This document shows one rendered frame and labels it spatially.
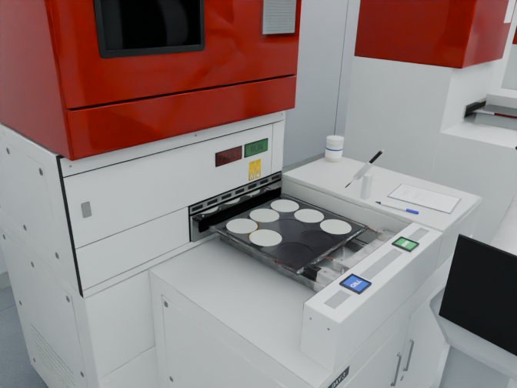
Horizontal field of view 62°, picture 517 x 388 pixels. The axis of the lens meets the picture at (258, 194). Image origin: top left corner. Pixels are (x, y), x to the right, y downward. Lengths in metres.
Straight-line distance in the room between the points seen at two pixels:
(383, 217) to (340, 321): 0.58
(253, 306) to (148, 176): 0.46
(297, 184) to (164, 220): 0.55
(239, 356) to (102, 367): 0.48
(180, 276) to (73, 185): 0.41
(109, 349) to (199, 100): 0.78
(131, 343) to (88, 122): 0.73
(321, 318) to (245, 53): 0.77
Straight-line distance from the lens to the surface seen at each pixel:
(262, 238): 1.33
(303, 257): 1.26
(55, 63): 1.02
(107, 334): 1.40
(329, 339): 1.00
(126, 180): 1.20
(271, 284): 1.27
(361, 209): 1.49
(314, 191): 1.58
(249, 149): 1.48
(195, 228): 1.40
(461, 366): 1.36
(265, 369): 1.11
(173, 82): 1.16
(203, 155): 1.34
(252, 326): 1.13
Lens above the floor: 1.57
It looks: 24 degrees down
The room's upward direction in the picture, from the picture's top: 2 degrees clockwise
